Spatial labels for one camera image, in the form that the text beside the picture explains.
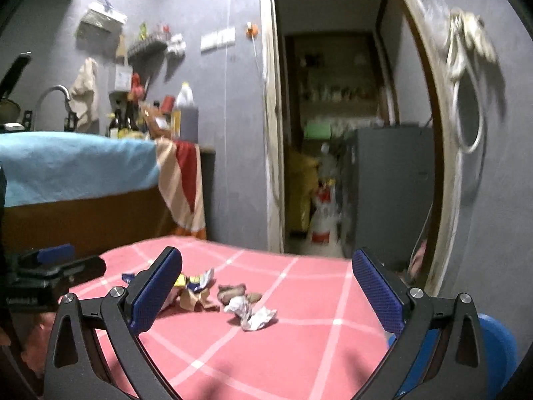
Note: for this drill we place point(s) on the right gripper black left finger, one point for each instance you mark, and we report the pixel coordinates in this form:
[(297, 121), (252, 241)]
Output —
[(76, 367)]

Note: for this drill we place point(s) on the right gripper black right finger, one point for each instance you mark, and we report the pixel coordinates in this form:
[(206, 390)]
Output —
[(438, 352)]

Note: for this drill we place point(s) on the yellow brown snack wrapper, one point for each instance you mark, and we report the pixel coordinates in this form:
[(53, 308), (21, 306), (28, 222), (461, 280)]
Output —
[(188, 301)]

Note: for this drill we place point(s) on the white paper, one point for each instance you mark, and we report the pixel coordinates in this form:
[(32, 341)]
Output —
[(250, 319)]

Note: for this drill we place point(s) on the blue plastic bucket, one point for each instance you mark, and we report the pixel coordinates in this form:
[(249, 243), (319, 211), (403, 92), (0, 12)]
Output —
[(501, 354)]

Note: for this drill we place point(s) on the light blue cloth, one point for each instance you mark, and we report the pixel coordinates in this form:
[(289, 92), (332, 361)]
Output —
[(42, 167)]

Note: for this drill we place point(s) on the brown food scrap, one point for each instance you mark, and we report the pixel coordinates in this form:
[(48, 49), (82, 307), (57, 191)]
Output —
[(227, 292)]

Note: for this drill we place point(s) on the white red sack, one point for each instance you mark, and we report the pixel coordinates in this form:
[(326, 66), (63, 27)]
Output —
[(323, 233)]

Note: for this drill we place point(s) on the metal faucet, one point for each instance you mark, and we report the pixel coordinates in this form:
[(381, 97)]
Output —
[(53, 109)]

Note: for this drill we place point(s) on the striped red beige towel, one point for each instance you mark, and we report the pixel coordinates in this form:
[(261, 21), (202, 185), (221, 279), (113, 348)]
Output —
[(180, 185)]

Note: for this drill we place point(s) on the grey cabinet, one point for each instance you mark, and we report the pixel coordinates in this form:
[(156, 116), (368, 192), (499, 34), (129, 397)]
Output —
[(387, 191)]

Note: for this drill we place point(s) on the beige hanging rag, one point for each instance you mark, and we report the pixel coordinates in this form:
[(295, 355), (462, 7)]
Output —
[(85, 95)]

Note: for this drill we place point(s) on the grey box on counter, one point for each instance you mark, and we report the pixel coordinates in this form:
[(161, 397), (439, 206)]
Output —
[(185, 124)]

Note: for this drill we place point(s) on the red cup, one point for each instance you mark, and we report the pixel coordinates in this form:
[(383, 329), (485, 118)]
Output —
[(167, 104)]

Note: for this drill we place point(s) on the white plastic bottle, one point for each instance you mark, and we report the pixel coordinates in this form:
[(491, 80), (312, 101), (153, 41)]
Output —
[(185, 96)]

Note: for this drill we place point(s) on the wall rack shelf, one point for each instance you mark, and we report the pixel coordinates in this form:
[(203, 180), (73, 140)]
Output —
[(154, 42)]

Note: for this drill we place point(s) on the white wall switch panel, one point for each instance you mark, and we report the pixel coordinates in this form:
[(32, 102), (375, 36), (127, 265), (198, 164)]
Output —
[(218, 39)]

